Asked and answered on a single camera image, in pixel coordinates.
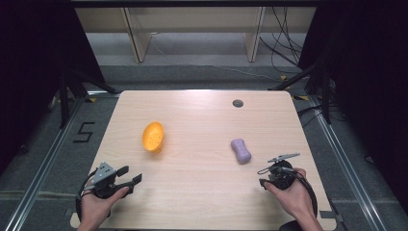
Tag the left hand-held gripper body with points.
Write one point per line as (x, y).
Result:
(104, 173)

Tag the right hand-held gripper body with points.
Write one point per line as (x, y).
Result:
(282, 178)

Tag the person's right hand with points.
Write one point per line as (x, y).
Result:
(296, 197)

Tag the person's left hand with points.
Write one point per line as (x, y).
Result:
(94, 210)

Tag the black tape floor mark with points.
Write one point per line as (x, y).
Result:
(84, 132)

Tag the dark round object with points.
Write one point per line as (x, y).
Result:
(290, 226)

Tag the yellow black tape piece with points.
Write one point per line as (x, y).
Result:
(92, 99)
(301, 97)
(283, 78)

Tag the black metal stand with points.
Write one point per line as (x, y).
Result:
(64, 99)
(326, 96)

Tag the black curtain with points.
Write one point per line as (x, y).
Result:
(32, 64)
(369, 80)

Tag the aluminium floor rail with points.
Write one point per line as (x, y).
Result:
(346, 166)
(41, 173)

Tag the beige wooden desk frame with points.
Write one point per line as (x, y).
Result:
(138, 45)

